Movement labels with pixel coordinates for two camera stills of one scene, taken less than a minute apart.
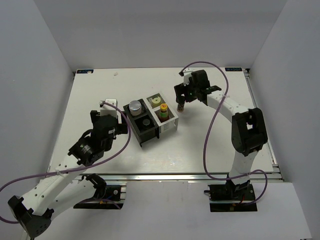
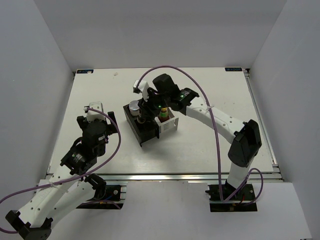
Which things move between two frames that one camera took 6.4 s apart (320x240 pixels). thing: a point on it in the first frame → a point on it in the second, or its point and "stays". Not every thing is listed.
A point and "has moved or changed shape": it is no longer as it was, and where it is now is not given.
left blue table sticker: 85,71 stays
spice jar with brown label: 180,108 has moved or changed shape
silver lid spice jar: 135,107 stays
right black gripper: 180,90 → 145,107
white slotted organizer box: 155,102 stays
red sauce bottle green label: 163,114 stays
